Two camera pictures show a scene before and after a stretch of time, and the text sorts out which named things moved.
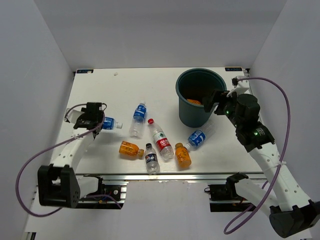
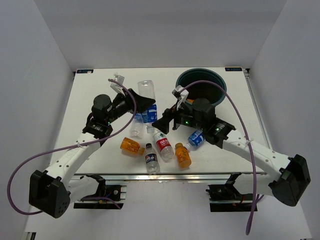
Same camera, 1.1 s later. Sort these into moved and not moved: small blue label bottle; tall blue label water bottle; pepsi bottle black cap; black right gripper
Moved: small blue label bottle; black right gripper
Not moved: tall blue label water bottle; pepsi bottle black cap
